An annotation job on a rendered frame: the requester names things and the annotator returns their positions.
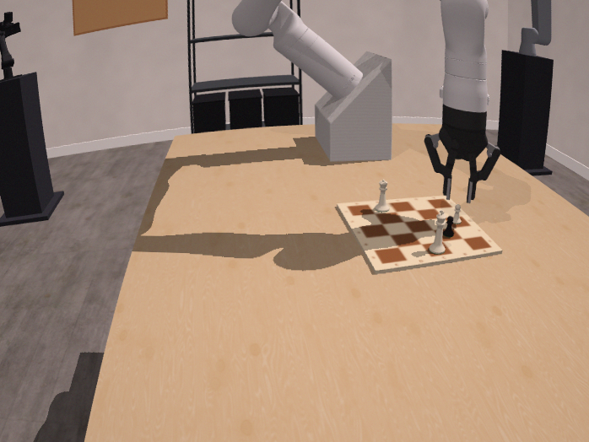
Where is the white pawn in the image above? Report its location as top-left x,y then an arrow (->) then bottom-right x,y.
453,204 -> 461,224

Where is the wooden chessboard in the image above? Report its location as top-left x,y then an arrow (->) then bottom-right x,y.
337,196 -> 502,274

